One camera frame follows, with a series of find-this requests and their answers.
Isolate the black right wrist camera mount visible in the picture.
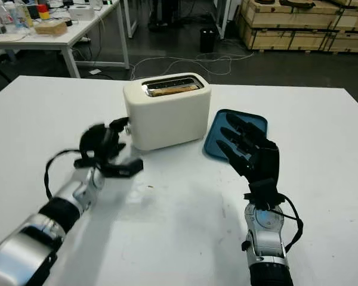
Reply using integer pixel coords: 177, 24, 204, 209
243, 178, 285, 210

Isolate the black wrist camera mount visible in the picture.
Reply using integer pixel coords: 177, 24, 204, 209
243, 178, 285, 210
73, 157, 144, 179

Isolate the cardboard box on table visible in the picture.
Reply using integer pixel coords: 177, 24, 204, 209
33, 21, 68, 36

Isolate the blue plastic tray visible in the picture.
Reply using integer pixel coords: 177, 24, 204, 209
202, 108, 270, 163

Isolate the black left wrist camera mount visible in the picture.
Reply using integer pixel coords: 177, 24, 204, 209
73, 157, 144, 179

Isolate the white desk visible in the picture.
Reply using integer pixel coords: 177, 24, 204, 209
0, 0, 131, 79
119, 0, 232, 40

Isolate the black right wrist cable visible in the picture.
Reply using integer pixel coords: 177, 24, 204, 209
273, 192, 305, 254

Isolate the white floor cable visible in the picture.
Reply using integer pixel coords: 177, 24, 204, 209
129, 49, 257, 80

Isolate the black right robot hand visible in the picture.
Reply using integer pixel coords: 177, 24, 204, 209
216, 112, 281, 186

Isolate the white cardboard box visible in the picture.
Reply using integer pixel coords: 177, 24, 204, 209
69, 5, 95, 20

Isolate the cream white two-slot toaster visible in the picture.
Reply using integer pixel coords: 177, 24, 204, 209
122, 72, 212, 151

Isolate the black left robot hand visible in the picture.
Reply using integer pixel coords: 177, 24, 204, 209
78, 117, 131, 168

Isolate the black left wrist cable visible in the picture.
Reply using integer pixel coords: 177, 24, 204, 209
43, 148, 85, 200

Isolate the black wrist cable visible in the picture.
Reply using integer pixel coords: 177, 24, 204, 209
273, 192, 305, 254
43, 148, 85, 200

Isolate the black trash bin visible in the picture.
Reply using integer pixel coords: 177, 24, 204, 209
199, 27, 217, 54

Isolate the clear plastic bottle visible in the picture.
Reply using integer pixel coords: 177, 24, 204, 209
16, 1, 34, 29

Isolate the red yellow container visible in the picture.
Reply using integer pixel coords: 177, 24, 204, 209
36, 4, 50, 20

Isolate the brown bread slice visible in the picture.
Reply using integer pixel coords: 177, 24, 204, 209
150, 85, 198, 97

